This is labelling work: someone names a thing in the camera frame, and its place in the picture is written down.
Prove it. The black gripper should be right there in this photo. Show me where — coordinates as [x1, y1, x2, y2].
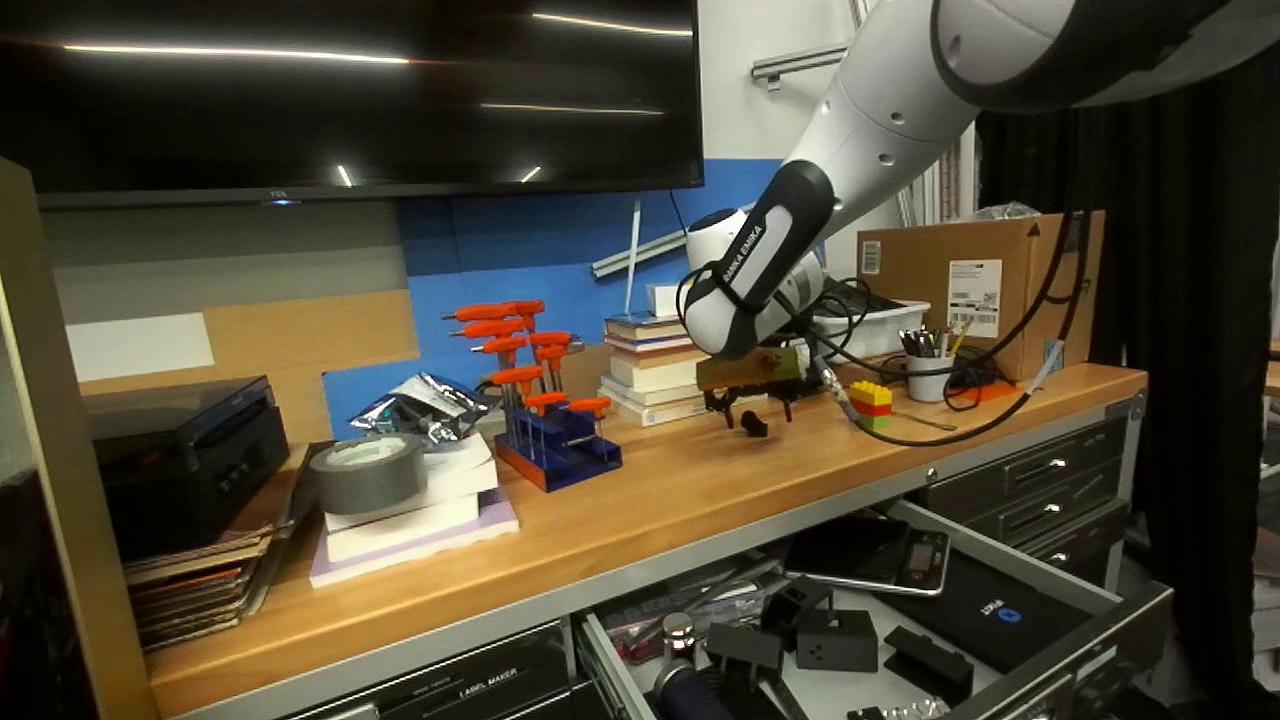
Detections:
[710, 371, 820, 430]

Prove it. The black plastic object front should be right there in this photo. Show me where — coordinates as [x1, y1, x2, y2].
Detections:
[741, 411, 773, 441]

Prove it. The black tool drawer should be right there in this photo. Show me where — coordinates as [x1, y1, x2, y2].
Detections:
[576, 506, 1170, 720]

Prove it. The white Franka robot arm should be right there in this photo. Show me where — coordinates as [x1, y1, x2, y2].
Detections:
[681, 0, 1280, 361]

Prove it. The stack of books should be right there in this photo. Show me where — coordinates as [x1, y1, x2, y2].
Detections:
[600, 316, 703, 425]

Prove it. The yellow red green block stack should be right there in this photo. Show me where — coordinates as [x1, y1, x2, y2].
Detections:
[846, 379, 890, 430]

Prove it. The small white box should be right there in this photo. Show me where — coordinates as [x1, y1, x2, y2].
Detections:
[649, 286, 681, 320]

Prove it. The white plastic bin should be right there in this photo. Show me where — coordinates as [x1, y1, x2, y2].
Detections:
[817, 300, 928, 361]

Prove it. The metal square ruler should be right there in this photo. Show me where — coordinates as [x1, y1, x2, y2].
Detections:
[587, 231, 686, 280]

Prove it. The white pen cup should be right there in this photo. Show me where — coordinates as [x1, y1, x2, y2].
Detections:
[904, 353, 951, 403]

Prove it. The cardboard box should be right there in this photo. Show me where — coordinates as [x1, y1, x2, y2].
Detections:
[857, 213, 1102, 379]

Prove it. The black electronic box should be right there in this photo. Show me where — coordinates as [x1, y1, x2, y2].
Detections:
[87, 378, 287, 562]

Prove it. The large black monitor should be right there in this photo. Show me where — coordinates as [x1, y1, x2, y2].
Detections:
[0, 0, 703, 209]

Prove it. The orange T-handle hex key set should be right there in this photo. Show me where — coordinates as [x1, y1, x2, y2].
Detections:
[450, 300, 618, 493]

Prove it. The grey duct tape roll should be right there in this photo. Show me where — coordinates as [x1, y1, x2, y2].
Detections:
[307, 435, 419, 516]

